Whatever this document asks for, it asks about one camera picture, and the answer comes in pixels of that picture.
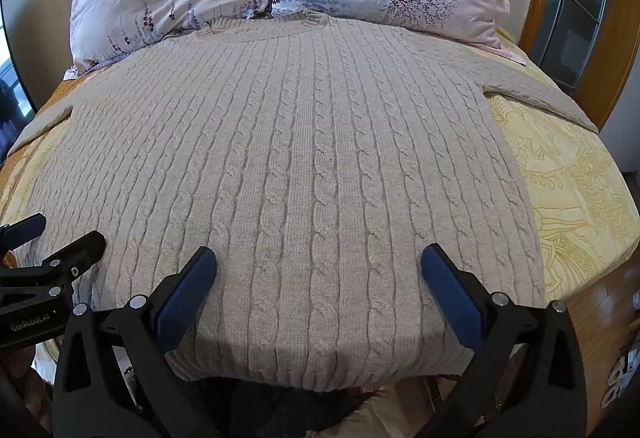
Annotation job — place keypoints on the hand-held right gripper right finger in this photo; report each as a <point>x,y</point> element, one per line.
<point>447,290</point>

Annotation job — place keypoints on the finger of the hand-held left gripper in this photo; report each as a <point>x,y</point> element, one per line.
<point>75,254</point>
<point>27,227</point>

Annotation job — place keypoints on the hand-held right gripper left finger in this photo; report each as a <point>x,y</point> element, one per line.
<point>189,290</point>

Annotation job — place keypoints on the flat screen television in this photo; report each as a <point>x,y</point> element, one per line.
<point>12,83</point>

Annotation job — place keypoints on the dark cloth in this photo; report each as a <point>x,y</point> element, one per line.
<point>280,410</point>

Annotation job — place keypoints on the yellow patterned bedsheet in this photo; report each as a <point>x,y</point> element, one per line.
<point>575,198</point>

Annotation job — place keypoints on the white plastic item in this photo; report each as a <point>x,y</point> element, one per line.
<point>616,380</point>

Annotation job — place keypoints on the wooden headboard with glass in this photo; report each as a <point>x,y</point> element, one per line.
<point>575,8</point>

